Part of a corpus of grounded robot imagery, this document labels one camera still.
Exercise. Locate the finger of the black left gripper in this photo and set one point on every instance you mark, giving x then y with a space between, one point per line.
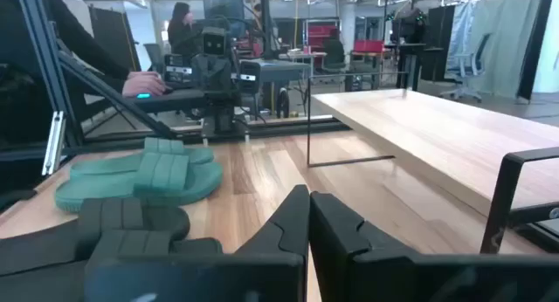
203 75
222 75

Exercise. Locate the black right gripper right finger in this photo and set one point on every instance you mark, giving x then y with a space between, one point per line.
336 232

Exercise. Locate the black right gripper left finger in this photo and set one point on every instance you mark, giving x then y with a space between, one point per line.
292 223

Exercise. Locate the green rubber slide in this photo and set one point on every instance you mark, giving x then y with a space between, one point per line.
161 175
174 146

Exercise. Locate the black rubber slide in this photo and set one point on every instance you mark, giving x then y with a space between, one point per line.
131 247
111 214

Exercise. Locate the person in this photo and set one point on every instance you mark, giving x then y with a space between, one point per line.
179 31
87 44

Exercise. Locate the person's hand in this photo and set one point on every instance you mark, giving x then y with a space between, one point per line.
144 81

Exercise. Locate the grey table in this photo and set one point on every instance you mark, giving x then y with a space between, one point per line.
284 70

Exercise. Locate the black wheel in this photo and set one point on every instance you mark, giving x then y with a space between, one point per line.
282 103

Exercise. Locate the dark computer monitor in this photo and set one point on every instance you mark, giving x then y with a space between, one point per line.
222 3

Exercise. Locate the black partition panel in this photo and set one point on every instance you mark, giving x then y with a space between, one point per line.
111 36

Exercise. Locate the red cabinet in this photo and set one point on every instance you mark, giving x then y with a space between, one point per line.
321 36

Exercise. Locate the black office chair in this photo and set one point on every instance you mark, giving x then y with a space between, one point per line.
334 53

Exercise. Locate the red box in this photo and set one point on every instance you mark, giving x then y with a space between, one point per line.
369 45

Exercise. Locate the white office chair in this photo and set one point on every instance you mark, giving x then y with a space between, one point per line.
469 66

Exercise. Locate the black cabinet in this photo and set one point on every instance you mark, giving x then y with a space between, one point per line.
439 40

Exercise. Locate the grey curtain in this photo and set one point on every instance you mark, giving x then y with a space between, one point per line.
506 40

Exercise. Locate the black pillar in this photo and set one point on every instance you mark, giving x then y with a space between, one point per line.
535 40

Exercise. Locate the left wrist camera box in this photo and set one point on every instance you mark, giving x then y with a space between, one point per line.
214 42

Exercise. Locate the wooden shelf with black frame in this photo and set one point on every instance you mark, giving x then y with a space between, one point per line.
436 132

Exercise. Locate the silver aluminium bracket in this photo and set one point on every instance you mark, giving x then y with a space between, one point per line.
53 145

